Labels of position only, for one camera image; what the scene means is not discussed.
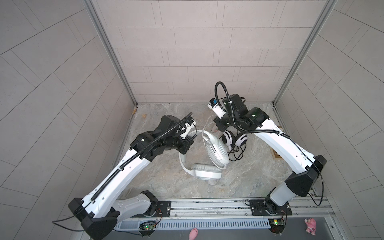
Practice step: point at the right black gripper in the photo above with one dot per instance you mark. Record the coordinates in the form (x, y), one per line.
(220, 125)

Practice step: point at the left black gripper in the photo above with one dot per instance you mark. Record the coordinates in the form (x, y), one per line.
(185, 145)

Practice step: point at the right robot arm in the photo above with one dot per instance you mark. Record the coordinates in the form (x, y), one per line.
(231, 111)

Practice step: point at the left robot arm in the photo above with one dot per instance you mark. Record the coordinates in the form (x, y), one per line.
(100, 210)

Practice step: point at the black and white headphones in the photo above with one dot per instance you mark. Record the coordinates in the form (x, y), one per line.
(236, 144)

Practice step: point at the wooden chessboard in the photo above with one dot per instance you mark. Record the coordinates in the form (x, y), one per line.
(275, 155)

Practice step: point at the left circuit board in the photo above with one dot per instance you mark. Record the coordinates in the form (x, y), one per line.
(148, 226)

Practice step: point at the circuit board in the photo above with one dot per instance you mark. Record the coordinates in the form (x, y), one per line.
(277, 226)
(148, 226)

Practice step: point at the pink plush toy centre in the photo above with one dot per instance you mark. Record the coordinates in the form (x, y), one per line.
(193, 234)

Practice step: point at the pink plush toy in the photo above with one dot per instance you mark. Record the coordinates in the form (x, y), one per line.
(193, 234)
(311, 226)

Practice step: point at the right circuit board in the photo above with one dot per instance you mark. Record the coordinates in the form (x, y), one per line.
(277, 226)

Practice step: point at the pink plush toy right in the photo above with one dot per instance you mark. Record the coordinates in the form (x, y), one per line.
(311, 226)

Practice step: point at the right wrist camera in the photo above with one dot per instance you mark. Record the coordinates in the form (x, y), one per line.
(213, 105)

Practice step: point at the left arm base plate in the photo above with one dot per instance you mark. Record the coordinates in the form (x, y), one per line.
(161, 208)

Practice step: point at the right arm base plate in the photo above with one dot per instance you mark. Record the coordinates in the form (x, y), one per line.
(262, 207)

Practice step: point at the aluminium mounting rail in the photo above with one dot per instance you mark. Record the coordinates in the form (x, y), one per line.
(215, 208)

